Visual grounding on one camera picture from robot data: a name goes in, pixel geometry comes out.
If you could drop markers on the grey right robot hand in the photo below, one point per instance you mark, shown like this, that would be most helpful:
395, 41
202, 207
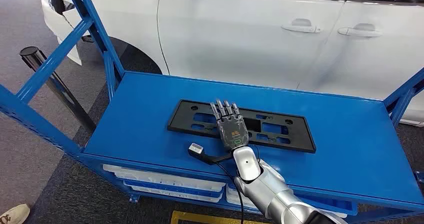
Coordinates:
233, 130

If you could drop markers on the black plastic frame part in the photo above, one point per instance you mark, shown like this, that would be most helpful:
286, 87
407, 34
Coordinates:
185, 123

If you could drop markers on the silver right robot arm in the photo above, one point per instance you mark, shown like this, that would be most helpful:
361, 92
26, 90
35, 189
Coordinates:
275, 196

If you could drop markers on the blue metal shelf rack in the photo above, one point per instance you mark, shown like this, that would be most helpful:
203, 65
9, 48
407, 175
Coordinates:
331, 149

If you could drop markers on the white car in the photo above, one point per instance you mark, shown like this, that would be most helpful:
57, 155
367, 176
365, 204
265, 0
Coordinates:
232, 34

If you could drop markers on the person's shoe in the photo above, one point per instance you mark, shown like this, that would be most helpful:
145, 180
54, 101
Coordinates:
15, 214

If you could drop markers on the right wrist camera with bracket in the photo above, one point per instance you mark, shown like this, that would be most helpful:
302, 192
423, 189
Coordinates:
196, 148

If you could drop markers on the black post silver base stanchion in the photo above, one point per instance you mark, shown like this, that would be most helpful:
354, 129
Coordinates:
56, 83

